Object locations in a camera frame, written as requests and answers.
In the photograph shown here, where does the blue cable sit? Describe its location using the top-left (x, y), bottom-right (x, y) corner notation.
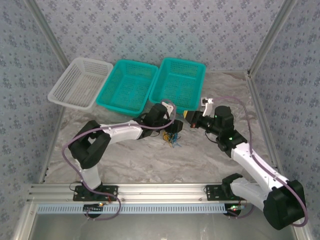
top-left (169, 132), bottom-right (184, 149)

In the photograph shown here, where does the teal plastic basket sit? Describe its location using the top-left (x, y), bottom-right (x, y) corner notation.
top-left (148, 56), bottom-right (207, 111)
top-left (96, 59), bottom-right (160, 117)

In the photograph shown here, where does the white plastic basket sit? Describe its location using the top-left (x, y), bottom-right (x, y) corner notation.
top-left (47, 56), bottom-right (114, 110)

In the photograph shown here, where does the black controller board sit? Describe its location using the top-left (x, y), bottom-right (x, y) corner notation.
top-left (83, 203), bottom-right (105, 214)
top-left (225, 203), bottom-right (248, 218)

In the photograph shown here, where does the grey metal panel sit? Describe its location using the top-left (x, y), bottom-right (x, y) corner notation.
top-left (31, 213), bottom-right (300, 240)

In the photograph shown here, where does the aluminium side rail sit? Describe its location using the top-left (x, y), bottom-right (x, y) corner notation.
top-left (244, 70), bottom-right (280, 169)
top-left (38, 108), bottom-right (66, 185)

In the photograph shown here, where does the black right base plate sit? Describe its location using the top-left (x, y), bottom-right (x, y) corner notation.
top-left (206, 184), bottom-right (252, 201)

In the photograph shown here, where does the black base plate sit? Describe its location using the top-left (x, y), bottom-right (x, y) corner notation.
top-left (206, 184), bottom-right (252, 201)
top-left (72, 185), bottom-right (119, 202)

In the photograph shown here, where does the aluminium mounting rail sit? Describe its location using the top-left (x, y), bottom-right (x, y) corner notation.
top-left (27, 183), bottom-right (260, 203)

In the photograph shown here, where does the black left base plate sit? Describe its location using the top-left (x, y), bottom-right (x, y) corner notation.
top-left (72, 185), bottom-right (119, 202)

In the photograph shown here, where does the white slotted cable duct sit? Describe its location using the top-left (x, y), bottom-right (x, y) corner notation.
top-left (36, 203), bottom-right (230, 215)

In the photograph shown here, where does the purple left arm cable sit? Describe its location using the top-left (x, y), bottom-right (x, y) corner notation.
top-left (61, 98), bottom-right (177, 222)

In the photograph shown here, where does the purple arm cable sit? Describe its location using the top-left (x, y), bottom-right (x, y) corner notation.
top-left (61, 98), bottom-right (177, 222)
top-left (211, 96), bottom-right (309, 228)

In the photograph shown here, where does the aluminium corner post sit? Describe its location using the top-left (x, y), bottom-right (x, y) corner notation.
top-left (24, 0), bottom-right (71, 68)
top-left (248, 0), bottom-right (299, 76)

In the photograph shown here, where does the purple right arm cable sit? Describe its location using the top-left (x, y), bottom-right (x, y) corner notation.
top-left (211, 96), bottom-right (309, 228)

